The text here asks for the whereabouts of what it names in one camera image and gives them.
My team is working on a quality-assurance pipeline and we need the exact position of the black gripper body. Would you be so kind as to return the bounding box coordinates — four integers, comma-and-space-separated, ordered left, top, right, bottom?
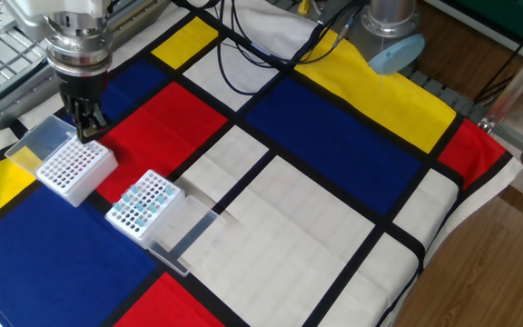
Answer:
55, 66, 111, 104

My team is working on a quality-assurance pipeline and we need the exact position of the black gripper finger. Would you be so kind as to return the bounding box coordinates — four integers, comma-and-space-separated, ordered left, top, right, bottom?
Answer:
70, 96, 92, 145
86, 100, 109, 138

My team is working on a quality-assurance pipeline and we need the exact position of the white pipette tip box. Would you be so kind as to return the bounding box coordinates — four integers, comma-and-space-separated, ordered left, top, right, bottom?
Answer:
104, 169, 226, 277
5, 114, 120, 208

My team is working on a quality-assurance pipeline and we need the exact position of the colour block tablecloth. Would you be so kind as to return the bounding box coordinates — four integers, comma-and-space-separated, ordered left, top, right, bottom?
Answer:
0, 0, 523, 327

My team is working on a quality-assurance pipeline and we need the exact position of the white thin cable tie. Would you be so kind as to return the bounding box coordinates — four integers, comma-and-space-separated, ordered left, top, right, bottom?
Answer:
378, 38, 386, 91

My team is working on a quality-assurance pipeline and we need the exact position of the aluminium profile frame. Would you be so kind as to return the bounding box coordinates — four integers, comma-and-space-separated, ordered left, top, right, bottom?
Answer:
478, 30, 523, 170

